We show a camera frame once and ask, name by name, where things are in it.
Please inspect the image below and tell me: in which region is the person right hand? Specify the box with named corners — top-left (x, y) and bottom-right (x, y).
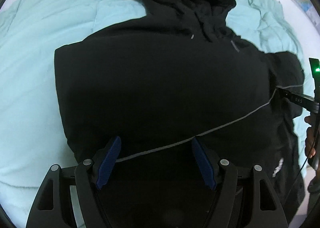
top-left (304, 116), bottom-right (316, 158)

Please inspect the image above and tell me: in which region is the teal quilted bed comforter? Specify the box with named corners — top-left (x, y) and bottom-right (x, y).
top-left (0, 0), bottom-right (311, 209)

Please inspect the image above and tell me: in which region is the wall map poster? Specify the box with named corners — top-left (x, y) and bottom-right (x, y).
top-left (293, 0), bottom-right (317, 24)

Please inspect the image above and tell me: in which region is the black hooded jacket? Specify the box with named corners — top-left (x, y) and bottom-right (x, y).
top-left (54, 0), bottom-right (305, 227)

